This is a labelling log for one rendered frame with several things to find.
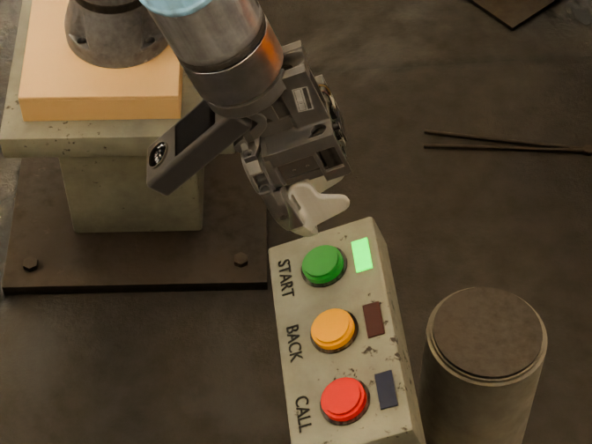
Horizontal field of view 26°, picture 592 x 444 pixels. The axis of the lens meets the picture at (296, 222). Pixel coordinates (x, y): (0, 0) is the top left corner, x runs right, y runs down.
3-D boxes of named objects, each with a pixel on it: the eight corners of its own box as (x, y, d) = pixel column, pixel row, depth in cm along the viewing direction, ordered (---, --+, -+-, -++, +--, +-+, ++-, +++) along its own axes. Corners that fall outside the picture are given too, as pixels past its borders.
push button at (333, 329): (354, 312, 119) (348, 301, 117) (360, 347, 116) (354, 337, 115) (314, 323, 119) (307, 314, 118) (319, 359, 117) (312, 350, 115)
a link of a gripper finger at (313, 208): (367, 242, 115) (335, 181, 108) (306, 262, 116) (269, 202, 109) (362, 216, 117) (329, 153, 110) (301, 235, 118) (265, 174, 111)
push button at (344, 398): (366, 380, 114) (359, 370, 112) (372, 418, 111) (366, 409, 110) (323, 392, 115) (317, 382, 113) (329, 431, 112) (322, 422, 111)
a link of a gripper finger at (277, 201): (306, 238, 111) (269, 177, 105) (289, 243, 111) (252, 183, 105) (299, 197, 114) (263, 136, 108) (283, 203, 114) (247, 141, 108)
